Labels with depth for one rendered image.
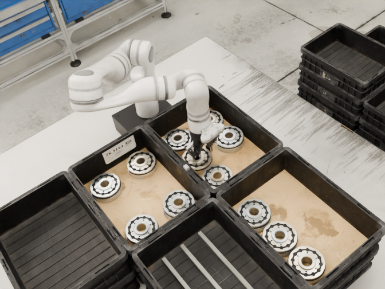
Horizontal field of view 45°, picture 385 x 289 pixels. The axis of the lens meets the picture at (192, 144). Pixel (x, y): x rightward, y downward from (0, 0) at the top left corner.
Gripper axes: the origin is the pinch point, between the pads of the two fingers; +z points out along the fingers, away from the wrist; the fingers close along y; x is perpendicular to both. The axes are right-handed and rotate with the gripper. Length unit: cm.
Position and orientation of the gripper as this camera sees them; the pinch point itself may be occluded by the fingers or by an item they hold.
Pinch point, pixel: (203, 153)
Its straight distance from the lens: 160.8
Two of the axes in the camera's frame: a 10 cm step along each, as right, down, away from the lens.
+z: 1.0, 6.6, 7.5
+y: -7.5, 5.5, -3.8
